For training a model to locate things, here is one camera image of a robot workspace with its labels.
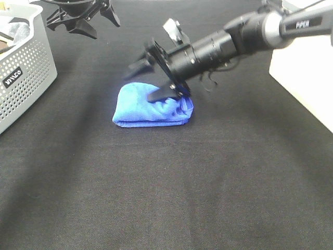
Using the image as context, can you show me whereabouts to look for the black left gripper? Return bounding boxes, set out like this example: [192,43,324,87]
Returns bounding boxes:
[44,0,121,39]

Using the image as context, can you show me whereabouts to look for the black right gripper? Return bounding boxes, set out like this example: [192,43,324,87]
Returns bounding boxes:
[124,37,208,102]

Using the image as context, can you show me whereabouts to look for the blue microfiber towel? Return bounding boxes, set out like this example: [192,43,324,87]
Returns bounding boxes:
[112,82,194,128]

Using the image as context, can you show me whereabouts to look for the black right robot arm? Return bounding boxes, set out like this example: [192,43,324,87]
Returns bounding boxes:
[125,2,332,103]

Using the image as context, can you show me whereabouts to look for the grey towel in basket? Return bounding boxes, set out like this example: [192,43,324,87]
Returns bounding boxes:
[1,22,30,46]

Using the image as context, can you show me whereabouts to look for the grey perforated plastic basket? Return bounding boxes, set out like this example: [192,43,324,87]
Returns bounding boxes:
[1,1,57,132]

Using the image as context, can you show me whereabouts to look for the brown and yellow cloths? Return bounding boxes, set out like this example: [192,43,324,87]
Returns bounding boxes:
[0,32,14,54]

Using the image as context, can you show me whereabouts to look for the white plastic storage crate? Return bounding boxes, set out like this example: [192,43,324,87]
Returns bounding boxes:
[269,1,332,130]

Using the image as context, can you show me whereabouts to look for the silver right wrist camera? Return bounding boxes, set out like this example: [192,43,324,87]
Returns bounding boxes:
[163,18,185,45]

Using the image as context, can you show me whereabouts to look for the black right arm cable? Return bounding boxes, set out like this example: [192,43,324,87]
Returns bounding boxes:
[199,56,242,92]

